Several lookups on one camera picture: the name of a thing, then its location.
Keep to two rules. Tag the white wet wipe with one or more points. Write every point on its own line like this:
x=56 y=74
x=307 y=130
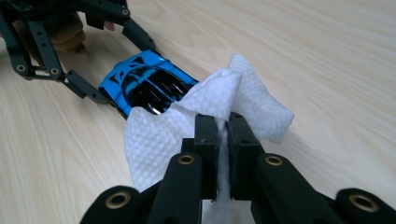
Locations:
x=155 y=140

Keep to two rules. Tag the blue black toy car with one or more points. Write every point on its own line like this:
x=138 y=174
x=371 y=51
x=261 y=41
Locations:
x=149 y=81

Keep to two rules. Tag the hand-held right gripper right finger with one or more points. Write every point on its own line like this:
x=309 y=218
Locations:
x=243 y=155

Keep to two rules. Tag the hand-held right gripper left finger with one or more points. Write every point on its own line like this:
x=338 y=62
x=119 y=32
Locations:
x=207 y=155

